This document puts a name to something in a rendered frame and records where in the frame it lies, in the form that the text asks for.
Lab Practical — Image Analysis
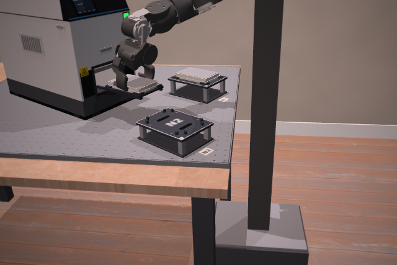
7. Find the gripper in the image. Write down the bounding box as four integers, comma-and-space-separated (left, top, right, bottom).
112, 24, 158, 91

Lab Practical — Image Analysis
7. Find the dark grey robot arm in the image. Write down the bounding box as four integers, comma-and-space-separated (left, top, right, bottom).
121, 0, 222, 42

